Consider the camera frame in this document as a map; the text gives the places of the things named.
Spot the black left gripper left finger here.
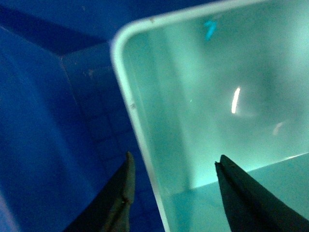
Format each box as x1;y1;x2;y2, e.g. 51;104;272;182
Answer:
64;151;135;232

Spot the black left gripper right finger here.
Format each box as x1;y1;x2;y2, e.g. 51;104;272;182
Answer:
215;155;309;232

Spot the teal plastic bin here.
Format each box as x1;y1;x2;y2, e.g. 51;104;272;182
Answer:
111;0;309;232

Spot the blue plastic crate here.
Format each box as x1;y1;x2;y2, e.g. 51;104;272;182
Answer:
0;0;218;232

